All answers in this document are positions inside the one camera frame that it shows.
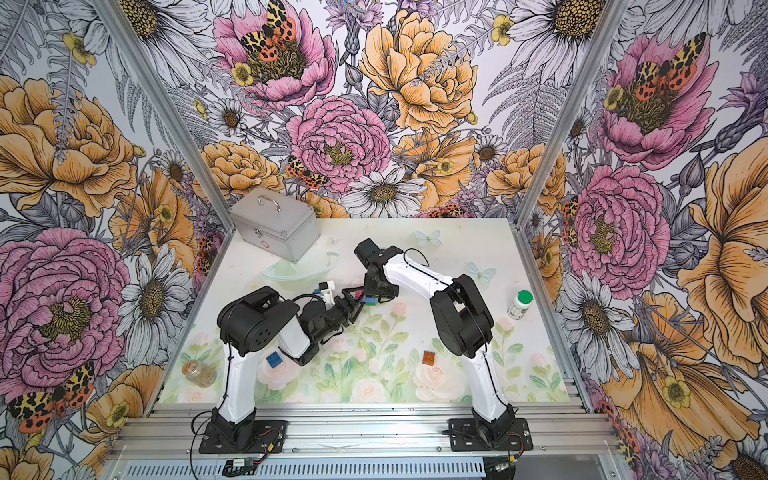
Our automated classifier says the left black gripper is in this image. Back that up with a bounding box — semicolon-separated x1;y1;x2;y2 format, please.
314;291;366;343

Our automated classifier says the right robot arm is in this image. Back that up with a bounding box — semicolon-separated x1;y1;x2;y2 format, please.
354;239;516;448

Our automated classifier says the small green circuit board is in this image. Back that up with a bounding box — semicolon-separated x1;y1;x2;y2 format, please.
221;458;259;478

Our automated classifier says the orange lego brick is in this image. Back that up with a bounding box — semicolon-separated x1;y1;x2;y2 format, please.
422;351;435;366

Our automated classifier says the aluminium front rail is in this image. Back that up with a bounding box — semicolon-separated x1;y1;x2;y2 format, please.
109;403;619;460

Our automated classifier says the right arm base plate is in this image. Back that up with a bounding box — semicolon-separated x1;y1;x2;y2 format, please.
442;418;534;454

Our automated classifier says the dark blue lego brick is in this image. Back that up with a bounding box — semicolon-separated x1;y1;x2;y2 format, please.
267;351;283;369

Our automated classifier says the clear glass bowl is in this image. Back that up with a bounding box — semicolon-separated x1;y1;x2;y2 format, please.
262;250;339;283

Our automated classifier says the small glass jar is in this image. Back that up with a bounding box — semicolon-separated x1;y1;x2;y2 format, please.
182;360;217;388

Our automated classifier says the silver metal case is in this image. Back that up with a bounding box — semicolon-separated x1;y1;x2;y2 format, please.
229;187;320;263

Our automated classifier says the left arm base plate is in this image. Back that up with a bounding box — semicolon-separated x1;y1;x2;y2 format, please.
197;420;288;455

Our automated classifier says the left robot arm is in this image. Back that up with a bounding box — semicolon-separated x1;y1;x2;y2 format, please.
200;286;364;453

